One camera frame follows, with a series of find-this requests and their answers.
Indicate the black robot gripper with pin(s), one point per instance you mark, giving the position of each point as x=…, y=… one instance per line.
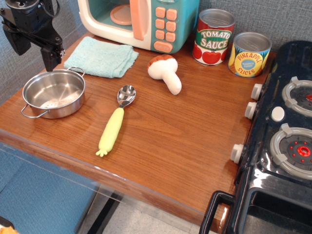
x=25, y=25

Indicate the yellow handled metal scoop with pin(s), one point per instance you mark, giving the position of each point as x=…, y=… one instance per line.
x=125, y=96

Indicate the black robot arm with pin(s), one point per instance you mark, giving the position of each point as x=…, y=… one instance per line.
x=32, y=3

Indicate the black toy stove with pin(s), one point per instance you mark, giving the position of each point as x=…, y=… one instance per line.
x=273, y=184

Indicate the small steel pot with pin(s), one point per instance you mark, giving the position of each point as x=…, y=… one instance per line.
x=55, y=94

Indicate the light blue folded cloth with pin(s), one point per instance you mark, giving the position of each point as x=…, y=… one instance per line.
x=102, y=59

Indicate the plush mushroom toy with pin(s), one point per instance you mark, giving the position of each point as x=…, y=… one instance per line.
x=164, y=67

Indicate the teal toy microwave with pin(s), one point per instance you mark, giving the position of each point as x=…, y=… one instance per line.
x=157, y=25

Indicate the tomato sauce can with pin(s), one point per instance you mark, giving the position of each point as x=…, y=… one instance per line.
x=214, y=31

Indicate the orange object at corner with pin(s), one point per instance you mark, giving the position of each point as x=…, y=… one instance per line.
x=7, y=227

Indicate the pineapple slices can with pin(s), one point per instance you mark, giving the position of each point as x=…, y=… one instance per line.
x=249, y=54

